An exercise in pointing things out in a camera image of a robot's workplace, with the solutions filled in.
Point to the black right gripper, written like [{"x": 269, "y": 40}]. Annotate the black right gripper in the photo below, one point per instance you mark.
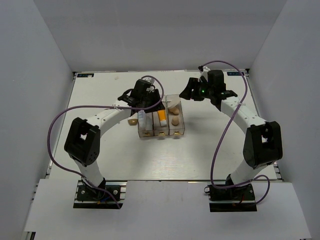
[{"x": 186, "y": 93}]

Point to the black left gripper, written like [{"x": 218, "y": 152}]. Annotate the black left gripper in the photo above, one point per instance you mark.
[{"x": 155, "y": 95}]

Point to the clear white cosmetic tube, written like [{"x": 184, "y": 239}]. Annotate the clear white cosmetic tube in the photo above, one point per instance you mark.
[{"x": 142, "y": 119}]

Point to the teal pink gradient tube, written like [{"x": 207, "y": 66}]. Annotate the teal pink gradient tube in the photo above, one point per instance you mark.
[{"x": 149, "y": 122}]

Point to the orange cream tube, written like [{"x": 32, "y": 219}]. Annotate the orange cream tube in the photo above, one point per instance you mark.
[{"x": 162, "y": 117}]

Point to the round white powder puff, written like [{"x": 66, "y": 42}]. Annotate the round white powder puff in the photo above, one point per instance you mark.
[{"x": 173, "y": 103}]

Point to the beige makeup sponge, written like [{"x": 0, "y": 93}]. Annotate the beige makeup sponge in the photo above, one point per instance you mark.
[
  {"x": 174, "y": 110},
  {"x": 175, "y": 121}
]

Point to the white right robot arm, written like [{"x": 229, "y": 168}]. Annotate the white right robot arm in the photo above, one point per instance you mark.
[{"x": 263, "y": 140}]

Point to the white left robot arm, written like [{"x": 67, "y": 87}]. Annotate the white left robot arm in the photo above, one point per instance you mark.
[{"x": 84, "y": 137}]

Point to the white bottle brown cap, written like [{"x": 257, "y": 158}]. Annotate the white bottle brown cap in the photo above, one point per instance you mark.
[{"x": 132, "y": 121}]

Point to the clear left organizer bin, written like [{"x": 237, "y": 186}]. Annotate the clear left organizer bin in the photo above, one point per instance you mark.
[{"x": 144, "y": 133}]

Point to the clear organizer bin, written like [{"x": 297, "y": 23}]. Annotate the clear organizer bin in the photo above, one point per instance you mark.
[
  {"x": 144, "y": 133},
  {"x": 158, "y": 130},
  {"x": 180, "y": 129}
]

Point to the clear middle organizer bin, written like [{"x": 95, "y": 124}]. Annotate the clear middle organizer bin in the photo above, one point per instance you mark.
[{"x": 158, "y": 130}]

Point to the clear right organizer bin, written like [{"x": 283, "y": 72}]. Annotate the clear right organizer bin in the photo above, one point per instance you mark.
[{"x": 180, "y": 129}]

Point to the blue label sticker right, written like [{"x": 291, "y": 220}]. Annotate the blue label sticker right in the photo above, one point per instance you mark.
[{"x": 235, "y": 73}]

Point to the blue label sticker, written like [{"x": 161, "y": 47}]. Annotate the blue label sticker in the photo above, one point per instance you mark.
[
  {"x": 235, "y": 73},
  {"x": 85, "y": 75}
]

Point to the blue label sticker left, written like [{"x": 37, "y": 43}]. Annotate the blue label sticker left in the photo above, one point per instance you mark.
[{"x": 85, "y": 75}]

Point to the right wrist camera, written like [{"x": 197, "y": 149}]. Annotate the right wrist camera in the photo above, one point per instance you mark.
[{"x": 203, "y": 78}]

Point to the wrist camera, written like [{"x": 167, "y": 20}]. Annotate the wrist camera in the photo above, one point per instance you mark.
[
  {"x": 149, "y": 79},
  {"x": 203, "y": 78}
]

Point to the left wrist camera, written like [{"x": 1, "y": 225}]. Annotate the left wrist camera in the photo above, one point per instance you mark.
[{"x": 149, "y": 79}]

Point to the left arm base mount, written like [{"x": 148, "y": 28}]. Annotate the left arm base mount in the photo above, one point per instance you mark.
[{"x": 84, "y": 199}]

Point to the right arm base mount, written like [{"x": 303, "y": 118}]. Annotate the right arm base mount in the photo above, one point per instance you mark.
[{"x": 231, "y": 200}]

